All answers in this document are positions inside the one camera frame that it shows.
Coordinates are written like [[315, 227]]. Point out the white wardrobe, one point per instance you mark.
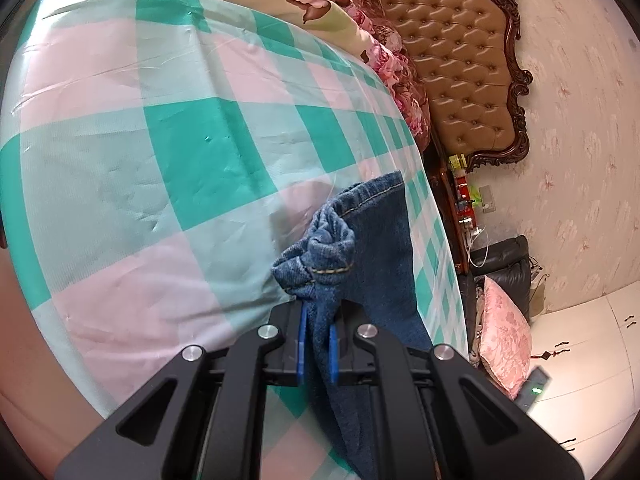
[[590, 360]]

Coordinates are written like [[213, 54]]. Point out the large pink floral pillow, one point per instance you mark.
[[505, 340]]

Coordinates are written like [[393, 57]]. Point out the tufted leather bed headboard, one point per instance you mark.
[[450, 60]]

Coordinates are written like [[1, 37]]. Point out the wall socket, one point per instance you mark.
[[488, 199]]

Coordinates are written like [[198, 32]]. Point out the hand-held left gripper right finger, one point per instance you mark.
[[333, 355]]

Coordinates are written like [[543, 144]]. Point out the blue denim pants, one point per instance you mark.
[[380, 260]]

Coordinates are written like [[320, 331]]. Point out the black leather armchair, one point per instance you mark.
[[505, 255]]

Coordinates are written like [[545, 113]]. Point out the red floral quilt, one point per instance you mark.
[[400, 75]]

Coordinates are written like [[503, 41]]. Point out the dark wooden nightstand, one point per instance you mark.
[[450, 240]]

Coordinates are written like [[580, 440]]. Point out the green plastic bag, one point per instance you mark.
[[476, 200]]

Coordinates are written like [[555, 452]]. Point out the yellow jar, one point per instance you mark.
[[456, 161]]

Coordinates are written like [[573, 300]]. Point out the green white checked cloth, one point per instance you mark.
[[150, 160]]

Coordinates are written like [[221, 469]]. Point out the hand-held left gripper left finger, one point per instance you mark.
[[301, 345]]

